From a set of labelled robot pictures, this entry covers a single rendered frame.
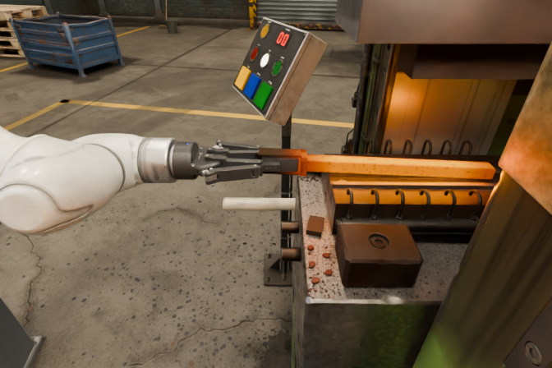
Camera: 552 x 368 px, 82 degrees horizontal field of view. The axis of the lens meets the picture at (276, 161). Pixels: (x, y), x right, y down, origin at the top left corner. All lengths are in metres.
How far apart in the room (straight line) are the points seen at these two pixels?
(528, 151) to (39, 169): 0.54
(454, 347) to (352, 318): 0.14
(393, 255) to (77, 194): 0.47
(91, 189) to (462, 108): 0.79
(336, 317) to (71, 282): 1.60
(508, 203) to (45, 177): 0.55
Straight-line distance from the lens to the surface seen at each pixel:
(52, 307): 1.93
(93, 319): 1.79
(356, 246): 0.54
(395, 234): 0.57
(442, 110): 0.86
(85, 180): 0.52
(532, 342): 0.43
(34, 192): 0.49
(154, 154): 0.62
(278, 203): 1.14
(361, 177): 0.68
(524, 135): 0.37
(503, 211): 0.42
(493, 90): 0.90
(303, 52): 0.97
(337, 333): 0.62
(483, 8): 0.52
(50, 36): 5.66
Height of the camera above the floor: 1.36
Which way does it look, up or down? 32 degrees down
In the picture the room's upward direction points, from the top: straight up
